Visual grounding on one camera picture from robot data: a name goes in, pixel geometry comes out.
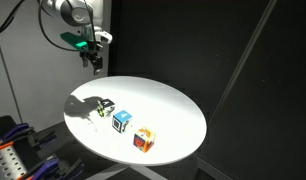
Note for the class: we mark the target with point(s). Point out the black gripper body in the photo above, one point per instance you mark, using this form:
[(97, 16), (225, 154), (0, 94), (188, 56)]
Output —
[(91, 50)]

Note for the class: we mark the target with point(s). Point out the black green checkered plush cube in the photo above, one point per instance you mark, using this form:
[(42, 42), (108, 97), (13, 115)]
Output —
[(105, 107)]

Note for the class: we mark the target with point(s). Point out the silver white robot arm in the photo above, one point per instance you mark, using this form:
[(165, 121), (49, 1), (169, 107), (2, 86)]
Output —
[(74, 13)]

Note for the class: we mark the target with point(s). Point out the blue white plush cube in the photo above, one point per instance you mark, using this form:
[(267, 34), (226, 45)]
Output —
[(122, 120)]

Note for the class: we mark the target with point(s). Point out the orange purple plush cube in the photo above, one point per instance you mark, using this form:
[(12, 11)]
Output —
[(143, 140)]

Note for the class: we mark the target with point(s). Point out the black spring clamp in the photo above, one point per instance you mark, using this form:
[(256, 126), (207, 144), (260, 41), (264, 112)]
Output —
[(44, 137), (71, 170)]

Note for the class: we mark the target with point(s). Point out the purple clamp with orange tip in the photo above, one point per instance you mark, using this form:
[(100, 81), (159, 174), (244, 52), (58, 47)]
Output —
[(14, 131)]

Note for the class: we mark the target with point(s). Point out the purple spring clamp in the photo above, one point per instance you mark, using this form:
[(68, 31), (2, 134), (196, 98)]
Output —
[(43, 166)]

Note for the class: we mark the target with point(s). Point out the perforated metal plate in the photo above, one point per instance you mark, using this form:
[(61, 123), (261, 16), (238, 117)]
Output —
[(8, 163)]

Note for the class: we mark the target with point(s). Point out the teal green camera mount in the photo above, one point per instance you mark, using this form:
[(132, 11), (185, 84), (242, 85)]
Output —
[(73, 39)]

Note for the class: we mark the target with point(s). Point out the white table pedestal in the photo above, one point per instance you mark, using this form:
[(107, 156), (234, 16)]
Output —
[(149, 173)]

